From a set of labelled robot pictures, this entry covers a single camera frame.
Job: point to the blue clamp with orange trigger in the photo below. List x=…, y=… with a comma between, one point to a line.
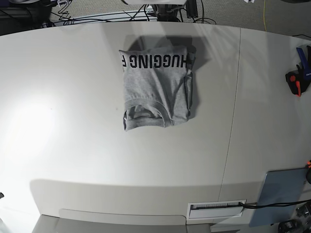
x=300, y=79

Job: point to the black device at bottom right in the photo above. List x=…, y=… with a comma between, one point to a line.
x=289, y=226

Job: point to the orange black tool right edge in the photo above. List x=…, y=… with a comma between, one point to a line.
x=308, y=174

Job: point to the grey T-shirt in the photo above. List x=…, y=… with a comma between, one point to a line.
x=157, y=86

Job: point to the central robot base mount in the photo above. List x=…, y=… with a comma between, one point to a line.
x=165, y=12

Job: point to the blue-grey tablet board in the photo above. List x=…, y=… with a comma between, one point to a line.
x=280, y=186

